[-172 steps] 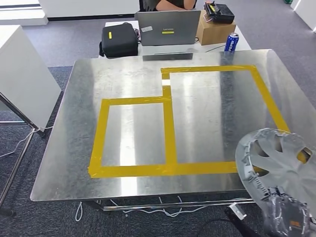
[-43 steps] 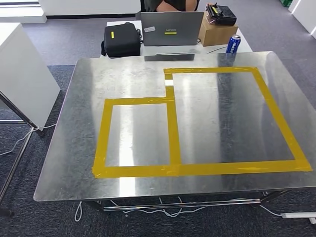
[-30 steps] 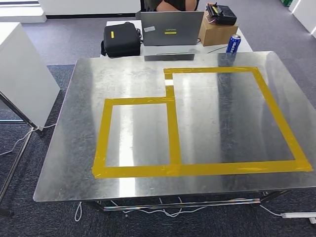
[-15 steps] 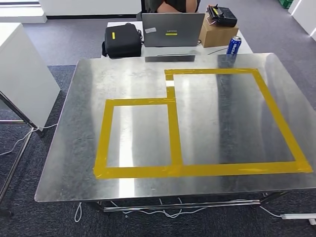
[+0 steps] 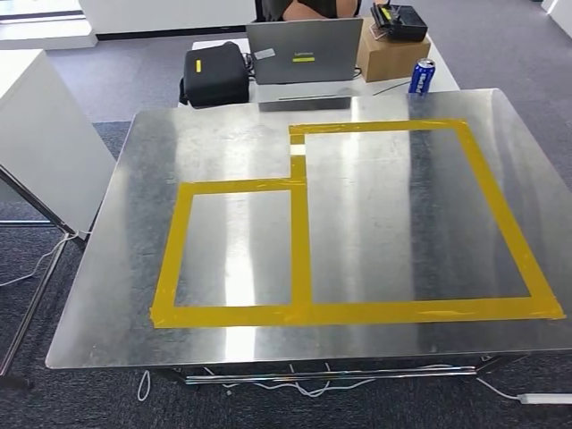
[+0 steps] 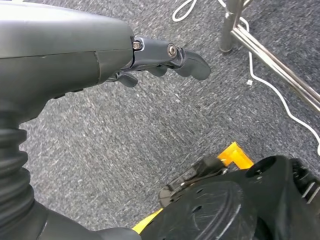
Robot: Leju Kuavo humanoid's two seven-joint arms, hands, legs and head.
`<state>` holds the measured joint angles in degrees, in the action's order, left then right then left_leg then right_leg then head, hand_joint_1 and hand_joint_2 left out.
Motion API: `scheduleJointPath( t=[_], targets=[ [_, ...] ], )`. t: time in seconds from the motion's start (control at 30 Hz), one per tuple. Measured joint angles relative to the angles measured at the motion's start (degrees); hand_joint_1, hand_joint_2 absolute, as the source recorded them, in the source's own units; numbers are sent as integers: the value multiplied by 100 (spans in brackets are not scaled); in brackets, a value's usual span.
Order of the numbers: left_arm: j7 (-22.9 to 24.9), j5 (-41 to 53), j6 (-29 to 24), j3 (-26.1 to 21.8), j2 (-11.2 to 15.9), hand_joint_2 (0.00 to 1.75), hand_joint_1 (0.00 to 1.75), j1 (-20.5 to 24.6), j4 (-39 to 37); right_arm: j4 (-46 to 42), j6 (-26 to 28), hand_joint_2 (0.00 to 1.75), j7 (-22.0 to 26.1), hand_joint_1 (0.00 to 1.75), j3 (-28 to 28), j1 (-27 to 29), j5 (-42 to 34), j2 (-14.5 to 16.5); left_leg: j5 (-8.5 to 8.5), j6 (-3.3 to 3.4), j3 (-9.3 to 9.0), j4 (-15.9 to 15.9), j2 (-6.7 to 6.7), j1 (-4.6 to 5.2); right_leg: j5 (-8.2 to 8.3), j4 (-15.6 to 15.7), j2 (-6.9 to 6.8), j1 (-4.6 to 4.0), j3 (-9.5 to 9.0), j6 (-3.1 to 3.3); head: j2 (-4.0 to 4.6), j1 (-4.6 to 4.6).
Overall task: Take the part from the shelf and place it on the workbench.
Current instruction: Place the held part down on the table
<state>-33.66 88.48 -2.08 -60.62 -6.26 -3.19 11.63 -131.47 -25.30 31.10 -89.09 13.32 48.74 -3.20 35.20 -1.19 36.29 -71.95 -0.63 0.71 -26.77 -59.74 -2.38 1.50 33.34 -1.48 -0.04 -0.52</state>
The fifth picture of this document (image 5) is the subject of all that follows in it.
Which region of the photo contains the yellow tape on workbench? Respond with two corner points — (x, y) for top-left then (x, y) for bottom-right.
(149, 118), (567, 331)

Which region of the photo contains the black carrying case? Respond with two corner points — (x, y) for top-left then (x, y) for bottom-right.
(178, 41), (251, 110)

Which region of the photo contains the grey laptop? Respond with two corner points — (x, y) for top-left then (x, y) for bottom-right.
(244, 17), (364, 112)

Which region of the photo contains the brown cardboard box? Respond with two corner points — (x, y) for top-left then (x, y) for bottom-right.
(355, 16), (432, 83)

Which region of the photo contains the seated person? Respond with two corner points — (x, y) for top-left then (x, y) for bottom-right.
(254, 0), (363, 22)

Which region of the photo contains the blue drink can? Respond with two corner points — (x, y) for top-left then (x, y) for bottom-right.
(407, 57), (437, 97)

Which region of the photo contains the black remote controller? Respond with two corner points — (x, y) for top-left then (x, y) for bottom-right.
(369, 1), (429, 43)

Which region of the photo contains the white desk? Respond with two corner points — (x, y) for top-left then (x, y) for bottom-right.
(177, 16), (461, 112)
(0, 48), (118, 236)

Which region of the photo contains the white low partition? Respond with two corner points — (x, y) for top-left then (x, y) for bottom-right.
(78, 0), (257, 41)

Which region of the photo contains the white power strip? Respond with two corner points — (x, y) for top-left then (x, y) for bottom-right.
(475, 375), (572, 408)

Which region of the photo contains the white floor cable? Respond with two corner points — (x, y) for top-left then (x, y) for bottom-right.
(136, 362), (377, 404)
(0, 229), (92, 290)

